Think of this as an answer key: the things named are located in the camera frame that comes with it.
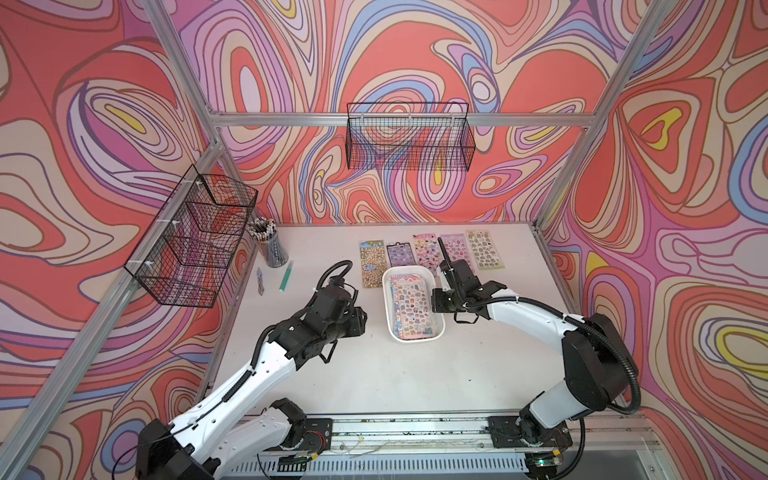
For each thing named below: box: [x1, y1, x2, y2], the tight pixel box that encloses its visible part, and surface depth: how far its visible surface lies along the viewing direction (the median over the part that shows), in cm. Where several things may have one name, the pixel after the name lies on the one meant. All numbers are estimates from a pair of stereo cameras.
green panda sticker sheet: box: [359, 240, 387, 289], surface depth 110 cm
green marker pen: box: [279, 260, 294, 292], surface depth 106 cm
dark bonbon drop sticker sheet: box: [386, 242, 416, 267], surface depth 113 cm
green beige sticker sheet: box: [466, 229, 505, 270], surface depth 113 cm
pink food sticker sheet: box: [390, 274, 433, 340], surface depth 90 cm
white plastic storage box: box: [382, 265, 446, 343], surface depth 90 cm
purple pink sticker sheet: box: [439, 233, 472, 270], surface depth 114 cm
